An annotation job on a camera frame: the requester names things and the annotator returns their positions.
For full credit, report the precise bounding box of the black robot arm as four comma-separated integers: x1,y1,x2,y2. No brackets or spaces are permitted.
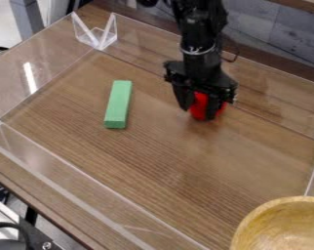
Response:
164,0,238,121

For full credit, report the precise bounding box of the wooden bowl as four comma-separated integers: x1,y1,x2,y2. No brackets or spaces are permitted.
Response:
230,196,314,250

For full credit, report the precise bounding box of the black cable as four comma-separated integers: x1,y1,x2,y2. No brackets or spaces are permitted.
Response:
0,222,33,250

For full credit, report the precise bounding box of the clear acrylic tray enclosure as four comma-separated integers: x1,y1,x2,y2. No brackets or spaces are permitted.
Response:
0,7,314,250

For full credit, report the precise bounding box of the red plush fruit green leaf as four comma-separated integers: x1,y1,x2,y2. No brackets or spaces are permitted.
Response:
187,91,230,122

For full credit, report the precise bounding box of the green rectangular block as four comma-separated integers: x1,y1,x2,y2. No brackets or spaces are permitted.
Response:
104,80,132,129

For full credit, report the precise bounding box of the black metal bracket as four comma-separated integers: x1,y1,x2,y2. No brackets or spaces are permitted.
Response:
17,219,64,250

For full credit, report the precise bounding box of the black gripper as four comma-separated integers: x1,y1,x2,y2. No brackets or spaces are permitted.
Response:
164,61,238,120

